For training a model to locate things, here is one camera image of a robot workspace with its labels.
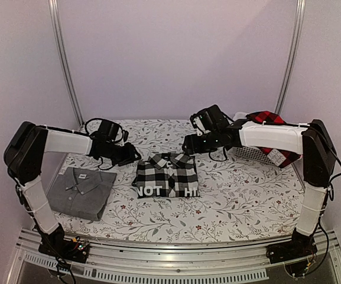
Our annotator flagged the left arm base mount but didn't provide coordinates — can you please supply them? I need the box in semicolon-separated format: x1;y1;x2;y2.
37;225;90;263

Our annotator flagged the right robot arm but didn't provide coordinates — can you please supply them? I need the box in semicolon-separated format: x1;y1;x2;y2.
182;119;337;258

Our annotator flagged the left aluminium frame post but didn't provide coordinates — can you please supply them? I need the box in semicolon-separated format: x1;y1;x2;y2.
48;0;84;125

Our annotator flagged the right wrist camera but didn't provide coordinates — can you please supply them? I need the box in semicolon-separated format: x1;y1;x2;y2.
190;105;229;135

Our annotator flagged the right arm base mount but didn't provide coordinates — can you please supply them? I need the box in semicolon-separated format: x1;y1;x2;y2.
266;230;317;264

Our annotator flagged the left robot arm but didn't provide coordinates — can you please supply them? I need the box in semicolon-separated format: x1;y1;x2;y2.
4;121;141;257

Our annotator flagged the grey button shirt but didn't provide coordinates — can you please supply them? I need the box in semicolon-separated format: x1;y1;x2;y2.
47;167;117;221

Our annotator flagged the white plastic laundry basket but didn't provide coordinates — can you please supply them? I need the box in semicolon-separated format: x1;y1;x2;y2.
233;147;275;166

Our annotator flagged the right aluminium frame post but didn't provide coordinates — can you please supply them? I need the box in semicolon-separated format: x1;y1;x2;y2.
275;0;306;115

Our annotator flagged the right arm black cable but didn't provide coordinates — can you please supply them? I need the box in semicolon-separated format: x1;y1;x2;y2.
208;147;229;162

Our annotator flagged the floral white tablecloth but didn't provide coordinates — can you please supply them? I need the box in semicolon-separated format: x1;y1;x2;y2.
31;118;316;244

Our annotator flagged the black white plaid shirt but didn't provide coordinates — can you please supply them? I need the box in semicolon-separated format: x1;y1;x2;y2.
132;153;200;198

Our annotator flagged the front aluminium rail frame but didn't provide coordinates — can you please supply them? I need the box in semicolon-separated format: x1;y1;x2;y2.
7;229;341;283

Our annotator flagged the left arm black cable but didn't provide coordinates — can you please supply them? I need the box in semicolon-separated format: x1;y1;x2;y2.
83;117;106;134

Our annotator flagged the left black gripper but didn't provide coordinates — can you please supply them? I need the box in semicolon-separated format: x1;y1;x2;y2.
104;141;141;167

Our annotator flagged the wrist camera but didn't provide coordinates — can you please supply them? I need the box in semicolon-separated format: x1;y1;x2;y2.
190;105;229;135
97;119;128;144

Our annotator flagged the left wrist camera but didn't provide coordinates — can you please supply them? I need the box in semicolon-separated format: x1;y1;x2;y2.
97;119;128;144

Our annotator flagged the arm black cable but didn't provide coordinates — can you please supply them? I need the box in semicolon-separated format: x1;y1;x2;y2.
208;147;229;162
83;117;106;134

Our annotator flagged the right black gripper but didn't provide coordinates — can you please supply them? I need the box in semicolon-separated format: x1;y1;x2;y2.
183;131;222;155

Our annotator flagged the red black plaid shirt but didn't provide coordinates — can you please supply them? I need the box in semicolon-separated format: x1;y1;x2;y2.
239;111;303;169

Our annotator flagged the aluminium frame post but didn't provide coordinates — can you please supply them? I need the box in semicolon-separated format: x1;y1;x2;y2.
48;0;84;125
275;0;306;115

